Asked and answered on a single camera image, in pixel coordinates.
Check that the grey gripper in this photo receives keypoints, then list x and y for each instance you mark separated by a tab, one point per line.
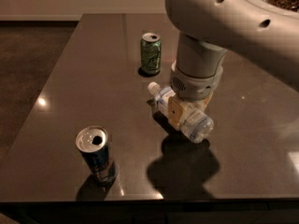
196	88

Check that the blue plastic water bottle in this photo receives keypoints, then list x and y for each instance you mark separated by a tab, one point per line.
188	118

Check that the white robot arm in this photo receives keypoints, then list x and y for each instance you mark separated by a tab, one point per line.
265	35

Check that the green soda can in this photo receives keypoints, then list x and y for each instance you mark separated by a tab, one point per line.
151	50

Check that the redbull can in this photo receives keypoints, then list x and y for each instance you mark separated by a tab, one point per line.
92	143

